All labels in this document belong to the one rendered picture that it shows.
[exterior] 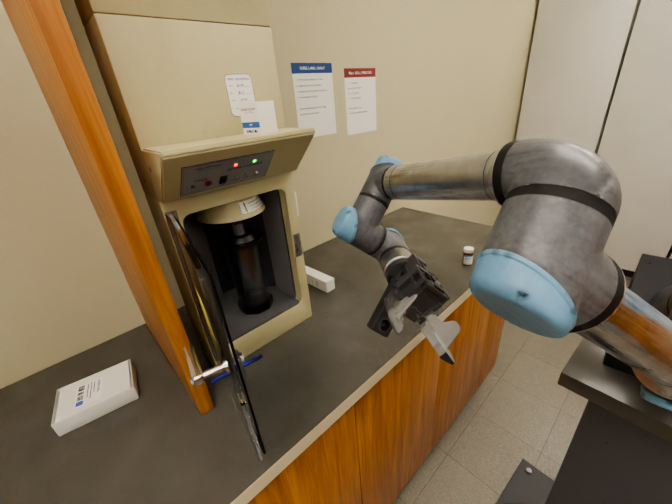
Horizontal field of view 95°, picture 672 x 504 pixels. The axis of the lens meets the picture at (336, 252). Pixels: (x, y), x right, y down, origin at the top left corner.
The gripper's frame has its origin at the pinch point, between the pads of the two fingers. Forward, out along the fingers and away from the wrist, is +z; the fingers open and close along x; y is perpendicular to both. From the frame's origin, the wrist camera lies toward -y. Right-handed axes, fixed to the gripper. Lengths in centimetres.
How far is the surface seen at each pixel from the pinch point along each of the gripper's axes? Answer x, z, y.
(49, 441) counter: -40, -8, -73
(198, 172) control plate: -44, -24, -6
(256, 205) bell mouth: -31, -41, -12
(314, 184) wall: -10, -103, -15
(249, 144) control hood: -39.4, -27.3, 3.0
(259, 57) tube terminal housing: -48, -45, 15
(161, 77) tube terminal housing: -58, -31, 2
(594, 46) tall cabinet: 114, -223, 164
